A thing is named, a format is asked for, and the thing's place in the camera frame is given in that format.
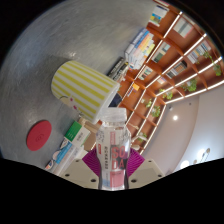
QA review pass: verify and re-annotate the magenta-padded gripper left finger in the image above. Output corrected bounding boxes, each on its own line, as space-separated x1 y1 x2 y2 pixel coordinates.
63 148 101 190

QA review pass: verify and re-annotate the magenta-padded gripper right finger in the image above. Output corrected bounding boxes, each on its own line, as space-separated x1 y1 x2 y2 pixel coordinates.
127 148 165 189

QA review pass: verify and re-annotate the clear plastic soda water bottle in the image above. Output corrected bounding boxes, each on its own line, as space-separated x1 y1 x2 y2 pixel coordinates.
95 108 132 192

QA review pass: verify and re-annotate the flat round red coaster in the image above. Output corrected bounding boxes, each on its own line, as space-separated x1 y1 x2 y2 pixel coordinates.
25 119 53 152

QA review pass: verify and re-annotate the multi-bulb ceiling lamp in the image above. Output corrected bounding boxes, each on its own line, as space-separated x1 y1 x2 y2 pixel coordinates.
179 148 212 171

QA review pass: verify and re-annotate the dark blue chair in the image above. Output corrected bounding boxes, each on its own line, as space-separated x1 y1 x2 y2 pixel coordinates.
108 93 124 108

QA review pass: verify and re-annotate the yellow striped white cup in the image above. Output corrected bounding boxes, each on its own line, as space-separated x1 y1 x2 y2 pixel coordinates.
50 60 121 125

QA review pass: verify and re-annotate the stack of dark books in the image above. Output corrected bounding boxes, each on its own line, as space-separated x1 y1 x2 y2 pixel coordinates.
106 57 130 83

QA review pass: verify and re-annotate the wooden shelf unit with books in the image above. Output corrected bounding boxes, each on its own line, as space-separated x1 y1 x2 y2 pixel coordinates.
89 0 224 156

